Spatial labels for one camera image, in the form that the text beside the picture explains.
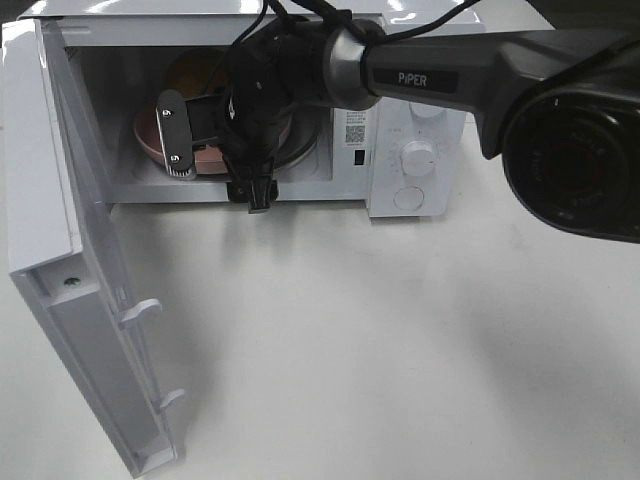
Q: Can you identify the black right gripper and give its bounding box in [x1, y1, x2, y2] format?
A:
[214, 85, 298, 214]

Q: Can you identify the pink round plate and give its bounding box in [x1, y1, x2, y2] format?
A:
[132, 99, 294, 177]

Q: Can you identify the burger with lettuce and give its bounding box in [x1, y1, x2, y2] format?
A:
[163, 48, 229, 98]

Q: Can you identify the white round door button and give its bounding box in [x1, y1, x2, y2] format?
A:
[393, 186, 425, 211]

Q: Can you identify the white microwave knob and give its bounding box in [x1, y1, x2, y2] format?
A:
[400, 141, 436, 177]

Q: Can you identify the white microwave door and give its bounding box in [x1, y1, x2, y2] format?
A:
[2, 18, 182, 477]

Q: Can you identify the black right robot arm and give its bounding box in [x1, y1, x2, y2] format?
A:
[216, 19, 639, 243]

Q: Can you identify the white warning label sticker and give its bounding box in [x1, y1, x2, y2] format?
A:
[343, 110, 368, 147]

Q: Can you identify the white microwave oven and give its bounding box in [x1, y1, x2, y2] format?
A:
[3, 1, 466, 217]

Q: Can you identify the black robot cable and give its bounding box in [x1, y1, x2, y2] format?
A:
[204, 0, 481, 101]

